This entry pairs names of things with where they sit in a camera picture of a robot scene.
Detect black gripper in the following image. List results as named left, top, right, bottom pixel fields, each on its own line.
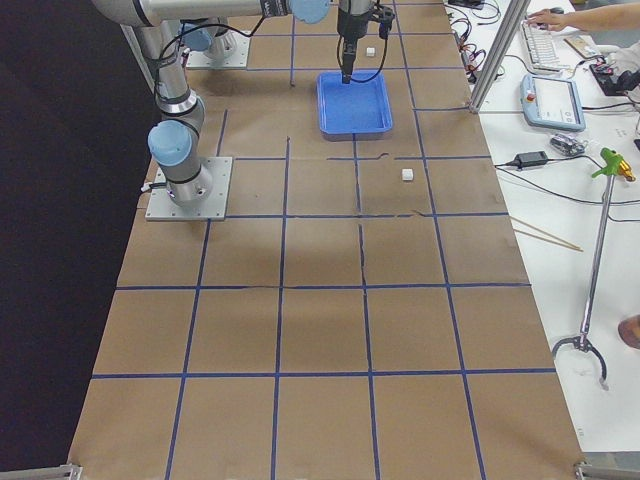
left=337, top=0, right=371, bottom=84

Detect white block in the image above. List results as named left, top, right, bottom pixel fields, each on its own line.
left=401, top=168, right=414, bottom=182

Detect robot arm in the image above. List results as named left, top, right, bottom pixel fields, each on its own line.
left=93, top=1, right=330, bottom=207
left=182, top=22, right=237, bottom=61

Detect person forearm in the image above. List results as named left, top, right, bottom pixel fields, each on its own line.
left=564, top=3, right=639, bottom=32

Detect blue plastic tray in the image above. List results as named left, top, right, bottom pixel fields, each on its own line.
left=316, top=70, right=394, bottom=137

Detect person hand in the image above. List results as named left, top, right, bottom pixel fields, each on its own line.
left=526, top=9, right=567, bottom=32

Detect white keyboard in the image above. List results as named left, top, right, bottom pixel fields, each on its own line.
left=519, top=20, right=563, bottom=74

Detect black power adapter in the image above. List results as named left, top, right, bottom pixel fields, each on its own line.
left=514, top=151, right=549, bottom=170

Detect teach pendant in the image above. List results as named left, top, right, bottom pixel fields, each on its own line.
left=520, top=74, right=586, bottom=132

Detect brown paper table cover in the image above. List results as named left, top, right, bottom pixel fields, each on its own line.
left=69, top=1, right=581, bottom=479

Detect reacher grabber tool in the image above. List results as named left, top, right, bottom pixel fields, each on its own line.
left=551, top=147, right=635, bottom=391

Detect wooden chopsticks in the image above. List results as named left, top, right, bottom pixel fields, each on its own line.
left=509, top=216, right=583, bottom=252

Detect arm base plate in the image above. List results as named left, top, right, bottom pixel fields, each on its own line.
left=185, top=32, right=250, bottom=70
left=145, top=157, right=233, bottom=221

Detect aluminium frame post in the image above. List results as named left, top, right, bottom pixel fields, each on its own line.
left=468, top=0, right=530, bottom=113

